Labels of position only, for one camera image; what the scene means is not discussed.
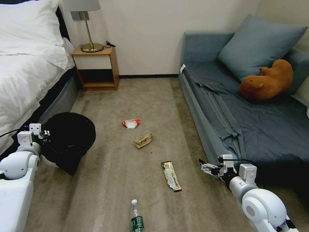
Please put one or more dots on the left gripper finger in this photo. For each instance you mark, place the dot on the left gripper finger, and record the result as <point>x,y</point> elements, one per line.
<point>45,132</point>

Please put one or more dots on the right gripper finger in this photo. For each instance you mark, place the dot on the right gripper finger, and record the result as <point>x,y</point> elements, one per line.
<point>208,166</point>
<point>210,172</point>

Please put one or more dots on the black trash bin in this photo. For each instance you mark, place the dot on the black trash bin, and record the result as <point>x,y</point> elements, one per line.
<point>70,137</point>

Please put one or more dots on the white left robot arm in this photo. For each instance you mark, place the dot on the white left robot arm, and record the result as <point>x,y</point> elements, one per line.
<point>17,169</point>

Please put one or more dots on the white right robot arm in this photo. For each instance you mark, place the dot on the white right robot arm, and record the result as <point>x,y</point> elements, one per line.
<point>263,205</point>

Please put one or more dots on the gold candy bar wrapper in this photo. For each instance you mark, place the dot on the gold candy bar wrapper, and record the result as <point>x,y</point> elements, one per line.
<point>171,176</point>

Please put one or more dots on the grey bed base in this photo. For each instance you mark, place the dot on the grey bed base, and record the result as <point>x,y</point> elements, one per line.
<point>62,96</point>

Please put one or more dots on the white bed duvet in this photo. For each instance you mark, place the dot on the white bed duvet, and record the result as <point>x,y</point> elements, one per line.
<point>26,79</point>

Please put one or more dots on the dark blue sofa sheet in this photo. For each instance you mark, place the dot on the dark blue sofa sheet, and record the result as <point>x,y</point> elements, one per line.
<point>265,128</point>

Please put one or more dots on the crumpled brown paper bag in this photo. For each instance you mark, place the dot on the crumpled brown paper bag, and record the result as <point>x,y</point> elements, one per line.
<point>143,140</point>

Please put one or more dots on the wooden nightstand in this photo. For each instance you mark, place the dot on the wooden nightstand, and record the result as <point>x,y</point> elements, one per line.
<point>96,70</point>

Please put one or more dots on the red white snack wrapper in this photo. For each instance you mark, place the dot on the red white snack wrapper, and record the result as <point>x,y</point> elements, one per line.
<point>131,123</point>

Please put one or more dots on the clear bottle green label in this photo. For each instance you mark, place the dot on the clear bottle green label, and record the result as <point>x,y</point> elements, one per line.
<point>137,218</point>

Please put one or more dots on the brass table lamp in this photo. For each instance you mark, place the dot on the brass table lamp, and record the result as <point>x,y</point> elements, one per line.
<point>91,47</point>

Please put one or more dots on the white sofa tag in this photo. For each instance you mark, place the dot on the white sofa tag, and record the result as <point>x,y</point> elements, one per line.
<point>183,68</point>

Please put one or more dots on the brown capybara plush toy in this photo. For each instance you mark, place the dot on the brown capybara plush toy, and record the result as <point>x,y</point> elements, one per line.
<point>268,83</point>

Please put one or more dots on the black headboard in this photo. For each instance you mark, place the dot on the black headboard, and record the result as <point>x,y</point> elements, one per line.
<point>63,24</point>

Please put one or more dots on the white bed pillow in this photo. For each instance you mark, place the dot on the white bed pillow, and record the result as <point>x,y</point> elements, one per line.
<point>26,24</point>

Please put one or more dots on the blue grey sofa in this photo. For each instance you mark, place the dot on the blue grey sofa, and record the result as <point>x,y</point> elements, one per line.
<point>200,46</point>

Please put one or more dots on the blue sofa cushion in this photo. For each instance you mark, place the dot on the blue sofa cushion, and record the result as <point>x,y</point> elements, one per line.
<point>256,46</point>

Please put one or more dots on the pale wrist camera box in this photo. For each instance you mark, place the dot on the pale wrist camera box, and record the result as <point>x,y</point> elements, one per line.
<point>226,160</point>
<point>35,127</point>

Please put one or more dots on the silver wall switch plate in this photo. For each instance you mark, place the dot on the silver wall switch plate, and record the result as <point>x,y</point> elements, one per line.
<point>80,16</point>

